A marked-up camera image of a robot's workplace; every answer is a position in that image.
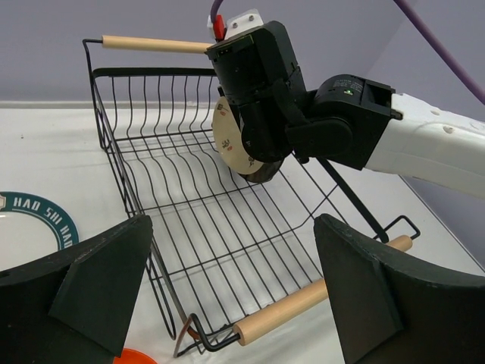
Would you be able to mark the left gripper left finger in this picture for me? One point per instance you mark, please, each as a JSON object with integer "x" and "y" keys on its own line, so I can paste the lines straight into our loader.
{"x": 75, "y": 305}

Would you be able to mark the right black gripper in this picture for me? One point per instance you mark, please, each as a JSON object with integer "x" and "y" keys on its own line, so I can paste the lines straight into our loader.
{"x": 260, "y": 76}

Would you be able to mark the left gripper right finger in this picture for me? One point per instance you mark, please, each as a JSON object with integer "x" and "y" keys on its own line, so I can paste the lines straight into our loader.
{"x": 390, "y": 307}

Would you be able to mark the small cream floral plate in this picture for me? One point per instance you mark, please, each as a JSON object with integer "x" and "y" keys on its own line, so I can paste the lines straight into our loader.
{"x": 228, "y": 140}

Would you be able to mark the orange translucent plate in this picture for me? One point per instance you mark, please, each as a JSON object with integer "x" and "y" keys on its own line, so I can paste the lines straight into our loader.
{"x": 131, "y": 356}

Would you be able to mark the white plate green lettered rim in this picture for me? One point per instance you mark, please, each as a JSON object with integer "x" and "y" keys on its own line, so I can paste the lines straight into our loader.
{"x": 33, "y": 227}

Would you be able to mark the black rimmed cream plate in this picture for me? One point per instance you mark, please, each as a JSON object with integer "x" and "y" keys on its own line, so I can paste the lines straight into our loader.
{"x": 265, "y": 173}

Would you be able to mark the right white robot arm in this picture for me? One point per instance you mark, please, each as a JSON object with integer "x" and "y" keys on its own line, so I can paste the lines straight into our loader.
{"x": 350, "y": 120}

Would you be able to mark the black wire dish rack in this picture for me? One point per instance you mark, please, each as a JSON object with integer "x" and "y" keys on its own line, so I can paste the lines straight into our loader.
{"x": 223, "y": 247}

